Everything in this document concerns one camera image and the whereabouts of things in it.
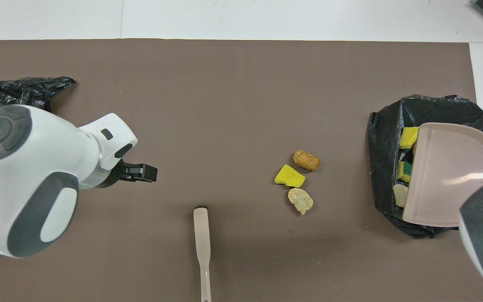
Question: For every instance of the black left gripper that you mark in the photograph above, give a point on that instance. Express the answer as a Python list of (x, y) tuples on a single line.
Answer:
[(118, 178)]

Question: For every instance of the beige hand brush black bristles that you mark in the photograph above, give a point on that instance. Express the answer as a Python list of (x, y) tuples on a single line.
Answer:
[(202, 230)]

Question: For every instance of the yellow sponge piece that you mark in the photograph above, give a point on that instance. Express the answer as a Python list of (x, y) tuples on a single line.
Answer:
[(289, 177), (409, 136), (403, 171)]

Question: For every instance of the pale bread chunk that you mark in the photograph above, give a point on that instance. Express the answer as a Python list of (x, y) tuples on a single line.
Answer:
[(401, 195), (301, 200)]

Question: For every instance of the brown bread roll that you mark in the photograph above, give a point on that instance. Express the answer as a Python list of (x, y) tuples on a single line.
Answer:
[(306, 160)]

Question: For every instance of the beige plastic dustpan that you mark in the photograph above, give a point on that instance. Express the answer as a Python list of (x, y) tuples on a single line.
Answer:
[(447, 176)]

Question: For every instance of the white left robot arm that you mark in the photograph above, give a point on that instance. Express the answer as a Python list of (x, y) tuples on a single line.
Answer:
[(36, 167)]

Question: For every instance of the black trash bag bin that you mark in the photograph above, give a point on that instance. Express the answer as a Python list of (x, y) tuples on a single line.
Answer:
[(36, 90), (384, 138)]

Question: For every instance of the brown table mat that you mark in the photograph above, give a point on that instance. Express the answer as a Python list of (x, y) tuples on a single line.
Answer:
[(224, 63)]

